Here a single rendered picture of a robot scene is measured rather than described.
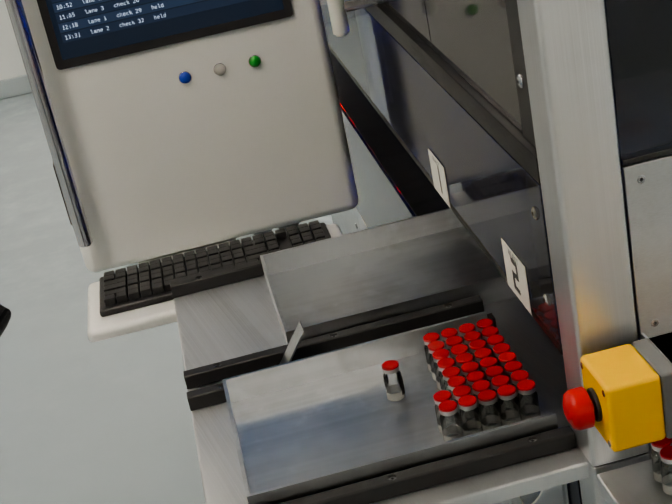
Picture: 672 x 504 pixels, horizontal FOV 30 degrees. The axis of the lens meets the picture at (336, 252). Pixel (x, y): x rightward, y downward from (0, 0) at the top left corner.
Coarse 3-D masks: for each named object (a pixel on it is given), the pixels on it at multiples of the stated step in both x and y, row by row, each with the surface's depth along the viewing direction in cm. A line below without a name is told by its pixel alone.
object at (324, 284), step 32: (384, 224) 188; (416, 224) 188; (448, 224) 189; (288, 256) 187; (320, 256) 188; (352, 256) 188; (384, 256) 185; (416, 256) 183; (448, 256) 181; (480, 256) 179; (288, 288) 182; (320, 288) 180; (352, 288) 178; (384, 288) 176; (416, 288) 174; (448, 288) 172; (480, 288) 165; (288, 320) 173; (320, 320) 171; (352, 320) 164
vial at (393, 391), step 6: (384, 372) 147; (390, 372) 147; (396, 372) 147; (384, 378) 148; (390, 378) 147; (396, 378) 147; (384, 384) 148; (390, 384) 147; (396, 384) 147; (390, 390) 148; (396, 390) 148; (390, 396) 148; (396, 396) 148; (402, 396) 148
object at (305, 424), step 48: (240, 384) 155; (288, 384) 156; (336, 384) 155; (432, 384) 150; (240, 432) 149; (288, 432) 147; (336, 432) 145; (384, 432) 143; (432, 432) 141; (480, 432) 133; (528, 432) 134; (288, 480) 138; (336, 480) 132
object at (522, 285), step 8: (504, 248) 144; (504, 256) 145; (512, 256) 141; (512, 264) 142; (520, 264) 138; (520, 272) 139; (512, 280) 144; (520, 280) 140; (512, 288) 145; (520, 288) 141; (520, 296) 142; (528, 296) 138; (528, 304) 139
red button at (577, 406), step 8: (568, 392) 119; (576, 392) 119; (584, 392) 118; (568, 400) 119; (576, 400) 118; (584, 400) 118; (568, 408) 119; (576, 408) 118; (584, 408) 118; (592, 408) 118; (568, 416) 119; (576, 416) 118; (584, 416) 118; (592, 416) 118; (576, 424) 118; (584, 424) 118; (592, 424) 118
